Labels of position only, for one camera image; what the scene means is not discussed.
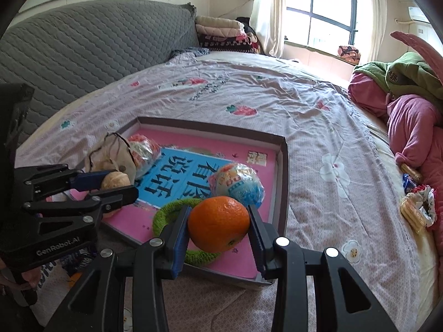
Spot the folded dark patterned blanket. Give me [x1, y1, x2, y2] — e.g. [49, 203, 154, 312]
[199, 36, 261, 55]

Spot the snack ball blue label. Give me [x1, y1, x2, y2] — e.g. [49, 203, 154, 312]
[209, 162, 265, 209]

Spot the folded beige blanket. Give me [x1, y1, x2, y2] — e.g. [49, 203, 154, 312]
[195, 15, 245, 29]

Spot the pink shallow cardboard box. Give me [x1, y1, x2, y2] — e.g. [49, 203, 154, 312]
[16, 117, 289, 289]

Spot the dark pink cloth bundle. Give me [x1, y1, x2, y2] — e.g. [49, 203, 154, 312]
[347, 72, 396, 119]

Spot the yellow snack packet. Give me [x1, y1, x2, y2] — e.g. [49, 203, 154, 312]
[401, 162, 423, 181]

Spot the small blue snack packet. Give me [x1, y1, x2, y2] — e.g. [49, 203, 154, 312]
[401, 173, 416, 193]

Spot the grey quilted headboard cover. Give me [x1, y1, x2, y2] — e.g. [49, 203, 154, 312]
[0, 0, 202, 146]

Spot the beige wrinkled ball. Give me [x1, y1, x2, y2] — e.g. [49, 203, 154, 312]
[100, 171, 131, 218]

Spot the window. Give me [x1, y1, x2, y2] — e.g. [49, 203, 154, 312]
[285, 0, 359, 56]

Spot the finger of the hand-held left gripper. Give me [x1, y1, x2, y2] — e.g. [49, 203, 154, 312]
[22, 185, 140, 217]
[14, 165, 120, 195]

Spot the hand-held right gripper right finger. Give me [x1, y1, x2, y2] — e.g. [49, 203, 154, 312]
[246, 204, 398, 332]

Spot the printed bed sheet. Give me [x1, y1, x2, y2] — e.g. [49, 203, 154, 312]
[14, 50, 433, 332]

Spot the snack ball red label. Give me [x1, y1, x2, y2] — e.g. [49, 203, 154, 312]
[127, 134, 161, 180]

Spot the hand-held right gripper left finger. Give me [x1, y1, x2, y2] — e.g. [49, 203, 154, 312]
[43, 206, 192, 332]

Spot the green garment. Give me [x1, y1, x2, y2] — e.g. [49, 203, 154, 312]
[353, 52, 443, 107]

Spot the green knitted ring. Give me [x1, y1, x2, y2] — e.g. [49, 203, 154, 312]
[152, 199, 223, 267]

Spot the dark blue patterned cloth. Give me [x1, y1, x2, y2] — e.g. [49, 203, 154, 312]
[169, 46, 210, 58]

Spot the pink fleece garment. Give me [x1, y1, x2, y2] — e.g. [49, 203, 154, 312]
[387, 95, 443, 178]

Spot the orange fruit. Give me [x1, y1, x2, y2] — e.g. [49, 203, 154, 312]
[187, 196, 250, 254]

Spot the folded pink blanket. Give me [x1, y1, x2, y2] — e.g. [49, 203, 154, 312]
[195, 24, 248, 41]

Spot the folded patterned cloth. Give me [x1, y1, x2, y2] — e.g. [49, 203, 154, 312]
[337, 45, 361, 64]

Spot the white air conditioner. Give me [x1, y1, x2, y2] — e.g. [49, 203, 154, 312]
[406, 5, 434, 25]

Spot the person's left hand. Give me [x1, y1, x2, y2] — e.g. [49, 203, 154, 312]
[19, 270, 40, 290]

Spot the beige drawstring pouch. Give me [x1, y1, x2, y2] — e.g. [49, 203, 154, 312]
[85, 132, 137, 187]

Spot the cream curtain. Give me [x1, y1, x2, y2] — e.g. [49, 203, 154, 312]
[249, 0, 289, 56]
[356, 0, 389, 67]

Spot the dark clothing pile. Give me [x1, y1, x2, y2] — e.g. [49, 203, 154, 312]
[235, 17, 257, 36]

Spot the red white snack bag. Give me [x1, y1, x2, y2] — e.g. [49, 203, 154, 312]
[399, 185, 437, 233]

